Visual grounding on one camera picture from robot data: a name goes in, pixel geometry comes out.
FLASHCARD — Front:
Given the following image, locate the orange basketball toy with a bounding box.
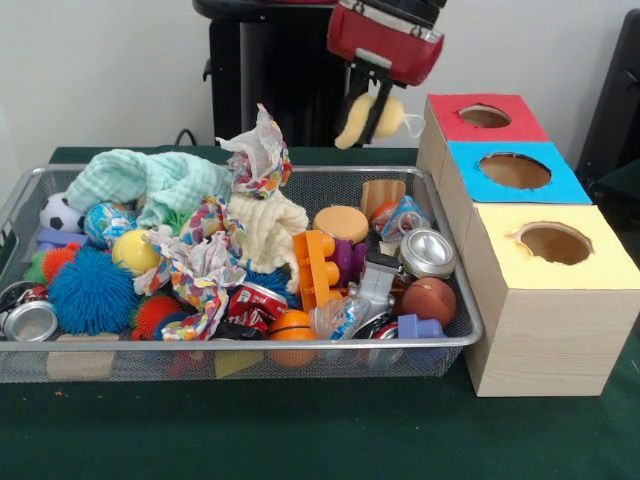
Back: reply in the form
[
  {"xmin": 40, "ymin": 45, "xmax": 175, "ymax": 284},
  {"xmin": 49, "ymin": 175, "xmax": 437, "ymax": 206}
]
[{"xmin": 267, "ymin": 309, "xmax": 320, "ymax": 369}]

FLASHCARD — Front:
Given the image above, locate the yellow plush toy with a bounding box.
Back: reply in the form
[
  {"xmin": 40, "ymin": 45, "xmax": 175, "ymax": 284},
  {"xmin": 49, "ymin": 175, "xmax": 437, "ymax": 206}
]
[{"xmin": 333, "ymin": 93, "xmax": 426, "ymax": 150}]

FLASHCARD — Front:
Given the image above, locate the clear mesh bin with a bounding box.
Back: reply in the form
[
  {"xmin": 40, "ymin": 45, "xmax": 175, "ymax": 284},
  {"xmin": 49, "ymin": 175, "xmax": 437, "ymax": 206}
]
[{"xmin": 0, "ymin": 164, "xmax": 484, "ymax": 384}]

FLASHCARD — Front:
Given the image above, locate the mint knitted cloth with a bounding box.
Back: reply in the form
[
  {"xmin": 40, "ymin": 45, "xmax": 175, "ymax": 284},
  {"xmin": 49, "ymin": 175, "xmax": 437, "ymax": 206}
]
[{"xmin": 64, "ymin": 148, "xmax": 235, "ymax": 229}]

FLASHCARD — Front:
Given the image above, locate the purple spiky toy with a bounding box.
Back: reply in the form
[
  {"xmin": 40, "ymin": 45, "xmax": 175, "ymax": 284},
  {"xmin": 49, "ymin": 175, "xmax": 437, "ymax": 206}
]
[{"xmin": 334, "ymin": 238, "xmax": 369, "ymax": 289}]

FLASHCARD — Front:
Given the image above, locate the blue fuzzy ball with eyes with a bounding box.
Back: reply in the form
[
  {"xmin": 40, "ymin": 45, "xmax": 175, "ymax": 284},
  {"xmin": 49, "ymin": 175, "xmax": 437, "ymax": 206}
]
[{"xmin": 48, "ymin": 247, "xmax": 141, "ymax": 335}]

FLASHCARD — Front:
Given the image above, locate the wooden box with three holes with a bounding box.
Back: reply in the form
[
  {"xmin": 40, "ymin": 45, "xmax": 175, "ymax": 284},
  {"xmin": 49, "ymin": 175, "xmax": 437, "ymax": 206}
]
[{"xmin": 417, "ymin": 92, "xmax": 640, "ymax": 399}]

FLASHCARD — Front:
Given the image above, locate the orange plastic block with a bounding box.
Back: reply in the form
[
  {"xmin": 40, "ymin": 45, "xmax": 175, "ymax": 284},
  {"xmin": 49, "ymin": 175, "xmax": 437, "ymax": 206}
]
[{"xmin": 293, "ymin": 229, "xmax": 354, "ymax": 311}]

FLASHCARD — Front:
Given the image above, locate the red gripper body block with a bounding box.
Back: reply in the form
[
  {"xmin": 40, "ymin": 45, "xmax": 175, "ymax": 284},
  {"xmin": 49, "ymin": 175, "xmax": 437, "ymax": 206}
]
[{"xmin": 326, "ymin": 0, "xmax": 445, "ymax": 87}]

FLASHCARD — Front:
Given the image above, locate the black and white soccer ball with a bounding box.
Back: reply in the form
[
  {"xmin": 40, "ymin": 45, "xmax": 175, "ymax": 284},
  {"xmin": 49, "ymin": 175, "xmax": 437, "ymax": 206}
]
[{"xmin": 39, "ymin": 193, "xmax": 86, "ymax": 234}]

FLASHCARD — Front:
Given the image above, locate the black chair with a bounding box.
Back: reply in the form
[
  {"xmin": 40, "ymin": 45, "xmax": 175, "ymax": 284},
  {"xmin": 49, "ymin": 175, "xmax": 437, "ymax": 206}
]
[{"xmin": 574, "ymin": 7, "xmax": 640, "ymax": 176}]

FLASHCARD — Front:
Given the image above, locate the globe print ball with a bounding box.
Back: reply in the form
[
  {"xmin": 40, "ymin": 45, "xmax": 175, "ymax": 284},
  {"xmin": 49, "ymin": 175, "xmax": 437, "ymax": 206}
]
[{"xmin": 83, "ymin": 202, "xmax": 139, "ymax": 249}]

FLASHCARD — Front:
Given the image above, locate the cream muslin cloth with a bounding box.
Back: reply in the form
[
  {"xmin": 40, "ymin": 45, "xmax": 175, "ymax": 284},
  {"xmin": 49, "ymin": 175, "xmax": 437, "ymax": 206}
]
[{"xmin": 227, "ymin": 192, "xmax": 310, "ymax": 291}]

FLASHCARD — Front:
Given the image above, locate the dark green tablecloth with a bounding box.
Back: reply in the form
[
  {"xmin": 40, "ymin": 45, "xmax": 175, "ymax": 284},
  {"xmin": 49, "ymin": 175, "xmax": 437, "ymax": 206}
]
[{"xmin": 0, "ymin": 145, "xmax": 640, "ymax": 480}]

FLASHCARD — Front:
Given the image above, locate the brown football toy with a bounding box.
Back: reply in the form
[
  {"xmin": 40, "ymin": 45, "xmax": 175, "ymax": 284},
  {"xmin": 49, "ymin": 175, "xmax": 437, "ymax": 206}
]
[{"xmin": 401, "ymin": 277, "xmax": 458, "ymax": 329}]

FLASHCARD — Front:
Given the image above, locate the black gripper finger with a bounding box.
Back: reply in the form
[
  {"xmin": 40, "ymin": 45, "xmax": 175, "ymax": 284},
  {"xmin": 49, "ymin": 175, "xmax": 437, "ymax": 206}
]
[
  {"xmin": 363, "ymin": 78, "xmax": 395, "ymax": 145},
  {"xmin": 345, "ymin": 62, "xmax": 374, "ymax": 109}
]

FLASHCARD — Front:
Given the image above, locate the blue spiky ball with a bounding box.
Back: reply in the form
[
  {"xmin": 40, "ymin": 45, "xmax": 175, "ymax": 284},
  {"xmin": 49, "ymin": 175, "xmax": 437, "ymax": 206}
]
[{"xmin": 244, "ymin": 269, "xmax": 301, "ymax": 309}]

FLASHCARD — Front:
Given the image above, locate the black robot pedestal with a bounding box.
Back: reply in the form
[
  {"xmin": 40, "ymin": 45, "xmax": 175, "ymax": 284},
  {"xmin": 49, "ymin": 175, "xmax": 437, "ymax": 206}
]
[{"xmin": 192, "ymin": 0, "xmax": 379, "ymax": 149}]

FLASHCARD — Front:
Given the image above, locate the silver drink can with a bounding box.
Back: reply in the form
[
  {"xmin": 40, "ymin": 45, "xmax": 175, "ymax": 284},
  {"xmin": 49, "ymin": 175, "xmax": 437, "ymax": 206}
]
[{"xmin": 399, "ymin": 228, "xmax": 456, "ymax": 280}]

